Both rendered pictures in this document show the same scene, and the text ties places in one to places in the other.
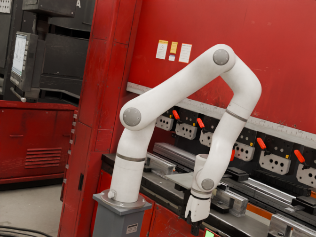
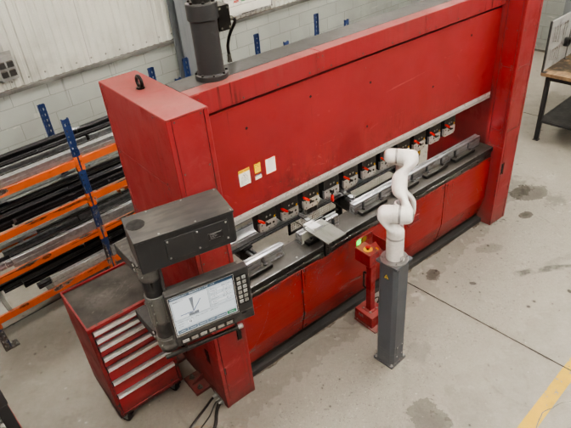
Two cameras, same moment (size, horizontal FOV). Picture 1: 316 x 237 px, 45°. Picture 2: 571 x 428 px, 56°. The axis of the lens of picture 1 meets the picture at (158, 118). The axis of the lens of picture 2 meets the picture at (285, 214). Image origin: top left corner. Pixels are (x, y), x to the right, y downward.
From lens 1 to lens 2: 393 cm
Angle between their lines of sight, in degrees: 79
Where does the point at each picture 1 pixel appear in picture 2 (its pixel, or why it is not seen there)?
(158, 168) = (274, 256)
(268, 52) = (333, 127)
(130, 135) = (394, 228)
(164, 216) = (311, 268)
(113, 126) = not seen: hidden behind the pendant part
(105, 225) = (404, 273)
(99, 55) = not seen: hidden behind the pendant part
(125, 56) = not seen: hidden behind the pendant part
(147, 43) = (224, 183)
